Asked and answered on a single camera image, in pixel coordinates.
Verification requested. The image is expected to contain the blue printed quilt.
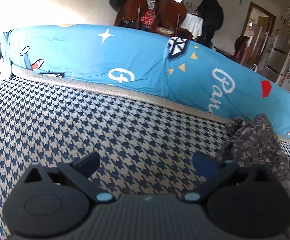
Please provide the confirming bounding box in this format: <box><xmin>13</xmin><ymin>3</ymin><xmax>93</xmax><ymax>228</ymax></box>
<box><xmin>0</xmin><ymin>24</ymin><xmax>290</xmax><ymax>143</ymax></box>

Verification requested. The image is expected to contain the houndstooth bed cover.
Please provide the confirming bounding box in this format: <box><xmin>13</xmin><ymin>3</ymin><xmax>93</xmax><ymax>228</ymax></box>
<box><xmin>0</xmin><ymin>76</ymin><xmax>290</xmax><ymax>240</ymax></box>

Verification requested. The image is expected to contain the brown wooden chair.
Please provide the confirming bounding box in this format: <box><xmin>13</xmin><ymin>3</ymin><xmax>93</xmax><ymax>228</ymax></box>
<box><xmin>114</xmin><ymin>0</ymin><xmax>148</xmax><ymax>30</ymax></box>
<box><xmin>152</xmin><ymin>0</ymin><xmax>188</xmax><ymax>37</ymax></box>

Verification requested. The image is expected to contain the wooden door frame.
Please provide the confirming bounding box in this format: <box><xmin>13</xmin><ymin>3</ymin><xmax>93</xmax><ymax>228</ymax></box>
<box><xmin>244</xmin><ymin>2</ymin><xmax>277</xmax><ymax>68</ymax></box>

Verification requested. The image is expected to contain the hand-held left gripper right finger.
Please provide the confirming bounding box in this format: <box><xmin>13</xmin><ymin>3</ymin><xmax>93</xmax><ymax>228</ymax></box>
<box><xmin>184</xmin><ymin>151</ymin><xmax>278</xmax><ymax>202</ymax></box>

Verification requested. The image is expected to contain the red floral cloth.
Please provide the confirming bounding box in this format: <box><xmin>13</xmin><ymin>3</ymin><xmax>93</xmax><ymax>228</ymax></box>
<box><xmin>140</xmin><ymin>9</ymin><xmax>158</xmax><ymax>27</ymax></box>

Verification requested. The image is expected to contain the silver refrigerator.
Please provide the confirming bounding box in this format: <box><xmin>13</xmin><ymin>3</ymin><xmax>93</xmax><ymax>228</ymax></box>
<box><xmin>257</xmin><ymin>7</ymin><xmax>290</xmax><ymax>80</ymax></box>

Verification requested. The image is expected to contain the table with white cloth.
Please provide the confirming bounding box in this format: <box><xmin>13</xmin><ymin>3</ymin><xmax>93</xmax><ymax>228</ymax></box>
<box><xmin>180</xmin><ymin>12</ymin><xmax>204</xmax><ymax>41</ymax></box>

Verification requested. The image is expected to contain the grey patterned fleece jacket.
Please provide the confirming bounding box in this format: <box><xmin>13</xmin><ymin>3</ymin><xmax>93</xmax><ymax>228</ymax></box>
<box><xmin>216</xmin><ymin>114</ymin><xmax>290</xmax><ymax>240</ymax></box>

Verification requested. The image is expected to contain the round dark chair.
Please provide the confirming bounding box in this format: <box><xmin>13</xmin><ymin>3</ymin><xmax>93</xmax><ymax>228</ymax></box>
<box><xmin>233</xmin><ymin>36</ymin><xmax>248</xmax><ymax>61</ymax></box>

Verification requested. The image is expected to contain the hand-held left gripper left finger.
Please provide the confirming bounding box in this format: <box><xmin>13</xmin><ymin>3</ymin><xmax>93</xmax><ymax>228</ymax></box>
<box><xmin>22</xmin><ymin>151</ymin><xmax>114</xmax><ymax>204</ymax></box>

